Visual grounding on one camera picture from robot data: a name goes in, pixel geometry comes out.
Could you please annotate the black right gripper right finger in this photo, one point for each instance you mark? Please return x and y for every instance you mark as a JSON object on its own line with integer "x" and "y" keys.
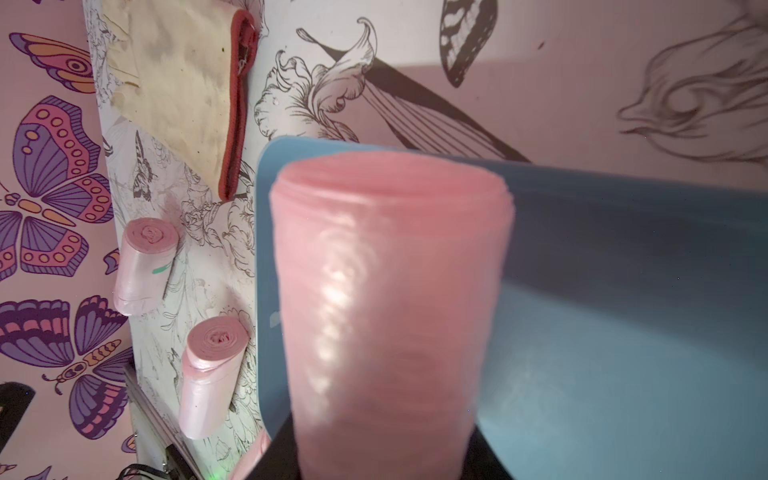
{"x": 481, "y": 463}

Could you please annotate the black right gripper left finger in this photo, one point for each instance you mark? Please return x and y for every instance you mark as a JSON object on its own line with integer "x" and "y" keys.
{"x": 280, "y": 461}

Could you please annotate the pink trash bag roll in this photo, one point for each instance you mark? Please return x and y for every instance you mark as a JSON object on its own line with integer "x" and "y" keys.
{"x": 389, "y": 268}
{"x": 251, "y": 457}
{"x": 147, "y": 253}
{"x": 211, "y": 364}

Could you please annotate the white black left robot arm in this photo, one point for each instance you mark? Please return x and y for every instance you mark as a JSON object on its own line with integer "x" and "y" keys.
{"x": 15, "y": 399}

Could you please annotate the blue plastic storage box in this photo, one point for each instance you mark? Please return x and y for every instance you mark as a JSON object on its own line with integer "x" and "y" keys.
{"x": 629, "y": 339}

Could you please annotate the cream work glove red cuff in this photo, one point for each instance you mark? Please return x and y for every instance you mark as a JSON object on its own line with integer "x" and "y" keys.
{"x": 183, "y": 68}

